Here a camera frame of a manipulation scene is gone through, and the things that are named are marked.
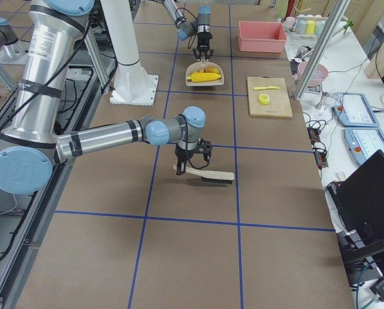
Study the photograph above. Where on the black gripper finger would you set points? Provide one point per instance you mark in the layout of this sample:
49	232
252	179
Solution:
180	167
209	54
197	54

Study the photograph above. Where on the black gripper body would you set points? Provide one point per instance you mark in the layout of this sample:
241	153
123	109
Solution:
204	40
182	155

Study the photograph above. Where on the beige plastic dustpan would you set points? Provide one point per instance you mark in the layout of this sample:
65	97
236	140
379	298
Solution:
203	63

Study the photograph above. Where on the orange toy potato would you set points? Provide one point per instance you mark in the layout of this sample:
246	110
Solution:
211	69

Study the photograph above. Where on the yellow toy corn cob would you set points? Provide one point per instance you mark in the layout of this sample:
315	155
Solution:
203	77

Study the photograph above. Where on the beige brush with black bristles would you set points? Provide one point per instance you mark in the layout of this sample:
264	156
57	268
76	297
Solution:
219	177

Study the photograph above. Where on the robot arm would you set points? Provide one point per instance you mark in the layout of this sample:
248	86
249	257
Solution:
29	147
198	27

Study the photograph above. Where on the pink plastic bin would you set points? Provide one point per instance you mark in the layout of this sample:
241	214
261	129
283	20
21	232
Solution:
260	36

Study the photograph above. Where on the yellow toy knife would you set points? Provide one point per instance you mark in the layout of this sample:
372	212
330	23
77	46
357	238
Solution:
258	88

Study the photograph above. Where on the yellow lemon slice toy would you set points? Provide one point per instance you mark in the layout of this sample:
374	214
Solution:
264	99

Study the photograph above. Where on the wooden cutting board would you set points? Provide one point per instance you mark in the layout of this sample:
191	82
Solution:
279	105

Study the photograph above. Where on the light blue plastic cup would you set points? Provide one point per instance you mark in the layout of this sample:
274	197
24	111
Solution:
301	25

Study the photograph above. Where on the yellow plastic cup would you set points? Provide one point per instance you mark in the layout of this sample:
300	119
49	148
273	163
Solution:
310	27

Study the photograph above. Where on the grey digital scale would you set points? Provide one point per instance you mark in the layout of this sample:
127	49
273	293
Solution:
308	89

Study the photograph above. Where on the upper blue teach pendant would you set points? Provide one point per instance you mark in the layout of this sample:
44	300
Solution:
354	110

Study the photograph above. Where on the blue teach pendant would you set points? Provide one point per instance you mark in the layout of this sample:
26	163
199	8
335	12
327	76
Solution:
363	142
354	110

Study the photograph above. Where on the lower blue teach pendant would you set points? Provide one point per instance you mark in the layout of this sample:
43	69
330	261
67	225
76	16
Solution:
363	142

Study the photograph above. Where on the black monitor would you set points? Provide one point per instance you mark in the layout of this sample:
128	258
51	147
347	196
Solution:
360	204

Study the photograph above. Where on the aluminium frame post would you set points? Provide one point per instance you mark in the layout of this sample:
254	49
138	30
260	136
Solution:
330	26

